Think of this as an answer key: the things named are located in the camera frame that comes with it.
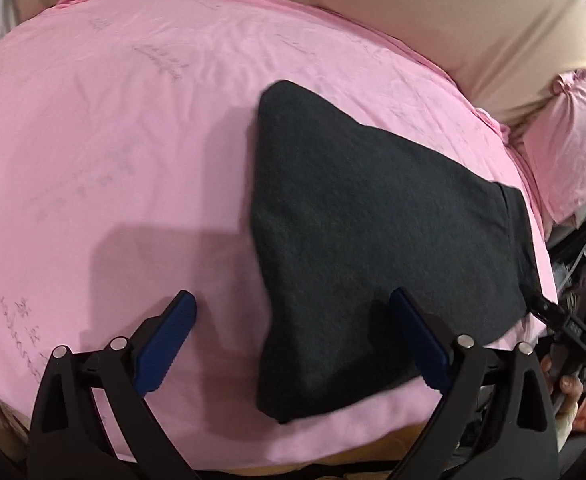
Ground pink pillow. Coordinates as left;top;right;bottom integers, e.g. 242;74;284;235
521;70;586;226

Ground dark grey pants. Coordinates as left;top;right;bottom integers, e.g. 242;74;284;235
250;81;540;424

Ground cream right sleeve forearm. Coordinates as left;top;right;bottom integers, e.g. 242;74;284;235
555;410;578;452

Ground pink bed sheet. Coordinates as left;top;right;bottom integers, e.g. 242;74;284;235
0;0;559;476

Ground right hand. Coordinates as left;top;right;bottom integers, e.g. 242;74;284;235
540;354;583;418

